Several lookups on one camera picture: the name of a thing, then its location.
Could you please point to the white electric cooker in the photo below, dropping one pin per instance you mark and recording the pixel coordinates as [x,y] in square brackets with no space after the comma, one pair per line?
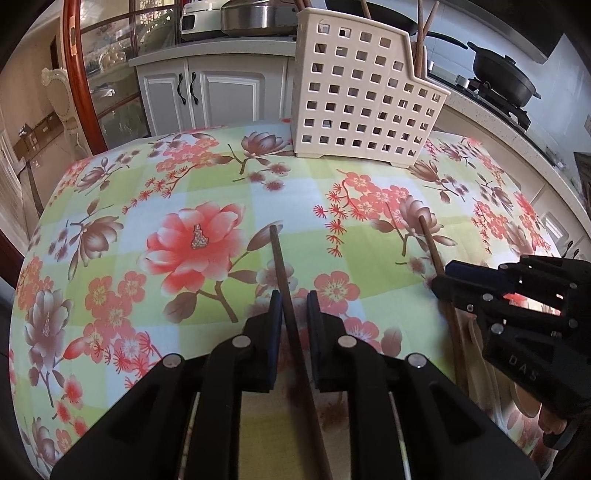
[201,16]

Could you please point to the white base cabinet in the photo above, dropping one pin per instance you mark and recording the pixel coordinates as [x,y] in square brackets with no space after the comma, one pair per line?
[221,97]

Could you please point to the silver rice cooker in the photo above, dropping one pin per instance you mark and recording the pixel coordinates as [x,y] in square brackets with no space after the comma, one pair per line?
[258,16]

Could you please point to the glass sliding door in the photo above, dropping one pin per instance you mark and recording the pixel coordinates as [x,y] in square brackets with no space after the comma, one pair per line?
[124,69]

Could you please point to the person's right hand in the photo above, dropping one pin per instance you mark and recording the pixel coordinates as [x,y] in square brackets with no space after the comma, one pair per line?
[554,424]

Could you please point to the white ornate chair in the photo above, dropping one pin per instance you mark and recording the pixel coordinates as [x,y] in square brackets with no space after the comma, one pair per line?
[64,101]

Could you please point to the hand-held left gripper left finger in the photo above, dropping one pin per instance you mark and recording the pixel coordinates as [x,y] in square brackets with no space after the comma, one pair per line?
[275,323]

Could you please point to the white plastic lattice basket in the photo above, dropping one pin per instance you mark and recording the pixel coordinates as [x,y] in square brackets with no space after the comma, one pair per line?
[360,92]

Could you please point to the black wok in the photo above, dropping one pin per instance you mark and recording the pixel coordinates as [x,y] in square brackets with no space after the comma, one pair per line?
[392,14]

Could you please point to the black gas stove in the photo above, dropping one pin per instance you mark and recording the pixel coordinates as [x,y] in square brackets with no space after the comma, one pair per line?
[503,108]

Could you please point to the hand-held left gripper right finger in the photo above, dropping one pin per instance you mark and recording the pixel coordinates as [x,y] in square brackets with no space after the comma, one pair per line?
[315,323]

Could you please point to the black lidded pot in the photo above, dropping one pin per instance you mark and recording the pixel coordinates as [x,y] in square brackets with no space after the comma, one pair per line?
[503,74]

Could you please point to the cardboard box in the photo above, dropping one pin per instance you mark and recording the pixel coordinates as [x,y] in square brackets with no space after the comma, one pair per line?
[46,124]
[25,141]

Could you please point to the white ceramic spoon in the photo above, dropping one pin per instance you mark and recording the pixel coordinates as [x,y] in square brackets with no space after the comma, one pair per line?
[475,346]

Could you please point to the light stone countertop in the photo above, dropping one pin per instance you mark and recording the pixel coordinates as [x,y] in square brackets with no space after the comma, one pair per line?
[207,46]

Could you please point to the floral checked tablecloth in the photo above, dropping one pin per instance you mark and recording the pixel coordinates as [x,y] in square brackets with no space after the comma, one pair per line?
[184,300]

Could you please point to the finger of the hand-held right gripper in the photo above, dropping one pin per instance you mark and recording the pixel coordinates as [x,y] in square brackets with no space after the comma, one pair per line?
[466,300]
[480,277]

